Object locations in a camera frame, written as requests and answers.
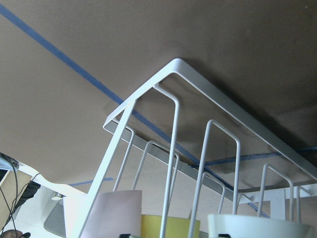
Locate mint green cup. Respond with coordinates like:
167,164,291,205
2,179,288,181
208,214,315,238

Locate white wire cup rack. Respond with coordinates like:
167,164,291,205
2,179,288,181
70,59,317,238

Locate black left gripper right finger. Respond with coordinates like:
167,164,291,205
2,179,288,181
218,234,230,238

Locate yellow cup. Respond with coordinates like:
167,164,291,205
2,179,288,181
141,215,191,238

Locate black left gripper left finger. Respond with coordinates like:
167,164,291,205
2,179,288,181
119,234,130,238

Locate pink cup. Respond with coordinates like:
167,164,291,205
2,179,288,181
62,190,143,238

